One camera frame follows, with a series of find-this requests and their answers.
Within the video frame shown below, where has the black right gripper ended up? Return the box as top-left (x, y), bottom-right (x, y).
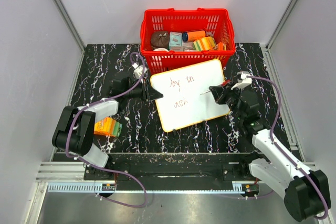
top-left (210, 82), bottom-right (244, 121)

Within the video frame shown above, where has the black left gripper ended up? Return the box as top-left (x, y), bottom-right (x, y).
top-left (124, 78), bottom-right (163, 103)

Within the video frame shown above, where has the red whiteboard marker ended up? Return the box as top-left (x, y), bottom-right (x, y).
top-left (201, 81), bottom-right (227, 95)

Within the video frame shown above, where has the yellow framed whiteboard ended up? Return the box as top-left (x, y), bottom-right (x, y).
top-left (150, 59), bottom-right (230, 132)

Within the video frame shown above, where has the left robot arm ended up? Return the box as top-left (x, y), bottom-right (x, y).
top-left (52, 77), bottom-right (163, 180)

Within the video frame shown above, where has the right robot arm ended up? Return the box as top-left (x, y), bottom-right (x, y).
top-left (209, 81), bottom-right (331, 222)

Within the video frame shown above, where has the yellow orange snack box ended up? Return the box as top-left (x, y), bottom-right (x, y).
top-left (193, 36), bottom-right (216, 51)

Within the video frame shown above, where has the orange green snack box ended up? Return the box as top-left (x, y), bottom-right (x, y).
top-left (94, 117), bottom-right (122, 137)

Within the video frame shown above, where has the teal small box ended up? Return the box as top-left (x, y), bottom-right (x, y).
top-left (169, 31), bottom-right (182, 49)

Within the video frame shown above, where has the blue capped yellow bottle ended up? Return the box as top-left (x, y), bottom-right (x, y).
top-left (182, 30), bottom-right (206, 42)

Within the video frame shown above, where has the red plastic basket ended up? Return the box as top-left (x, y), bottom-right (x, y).
top-left (140, 8), bottom-right (236, 74)

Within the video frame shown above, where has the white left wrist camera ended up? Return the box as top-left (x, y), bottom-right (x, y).
top-left (132, 63), bottom-right (148, 79)

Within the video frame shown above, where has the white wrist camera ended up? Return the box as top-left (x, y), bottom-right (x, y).
top-left (231, 71), bottom-right (252, 90)
top-left (132, 63), bottom-right (148, 79)

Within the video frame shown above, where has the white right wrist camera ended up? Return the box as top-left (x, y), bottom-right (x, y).
top-left (231, 71), bottom-right (252, 90)

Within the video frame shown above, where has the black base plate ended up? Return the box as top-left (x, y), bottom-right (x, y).
top-left (83, 153), bottom-right (270, 182)

